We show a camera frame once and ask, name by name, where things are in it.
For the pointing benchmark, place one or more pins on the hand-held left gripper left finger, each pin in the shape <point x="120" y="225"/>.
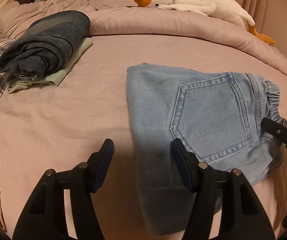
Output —
<point x="103" y="160"/>

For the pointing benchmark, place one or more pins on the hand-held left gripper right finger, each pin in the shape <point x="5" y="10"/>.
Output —
<point x="181" y="160"/>

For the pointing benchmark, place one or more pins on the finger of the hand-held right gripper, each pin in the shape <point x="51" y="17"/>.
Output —
<point x="278" y="131"/>

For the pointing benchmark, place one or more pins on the light blue denim pants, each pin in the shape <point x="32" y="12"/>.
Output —
<point x="208" y="110"/>

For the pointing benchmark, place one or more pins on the pink bed sheet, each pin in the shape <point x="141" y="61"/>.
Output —
<point x="71" y="120"/>

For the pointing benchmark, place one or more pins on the folded light green garment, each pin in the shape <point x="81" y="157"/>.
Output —
<point x="66" y="72"/>

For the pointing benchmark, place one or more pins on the folded dark blue jeans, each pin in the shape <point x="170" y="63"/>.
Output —
<point x="46" y="40"/>

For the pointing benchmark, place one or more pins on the pink comforter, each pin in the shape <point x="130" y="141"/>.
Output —
<point x="158" y="22"/>

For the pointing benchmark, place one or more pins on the white goose plush toy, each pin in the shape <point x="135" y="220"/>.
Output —
<point x="196" y="2"/>

